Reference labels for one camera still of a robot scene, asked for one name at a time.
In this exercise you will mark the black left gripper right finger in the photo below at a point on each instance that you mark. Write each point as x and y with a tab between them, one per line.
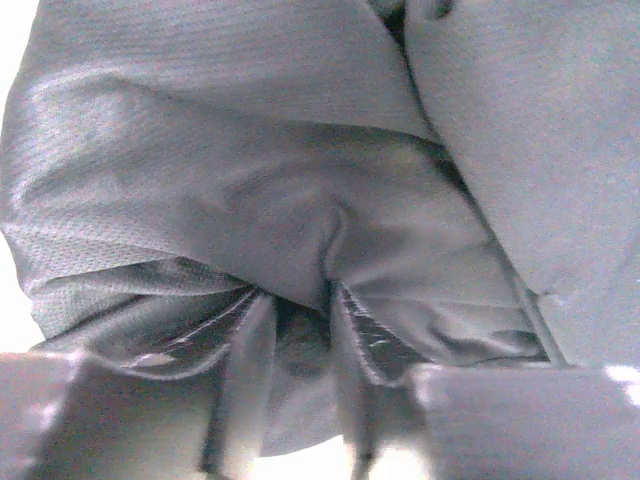
403	417

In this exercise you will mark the black t-shirt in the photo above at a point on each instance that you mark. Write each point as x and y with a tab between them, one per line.
467	171

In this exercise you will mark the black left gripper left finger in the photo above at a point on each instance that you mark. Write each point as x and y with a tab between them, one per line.
190	404

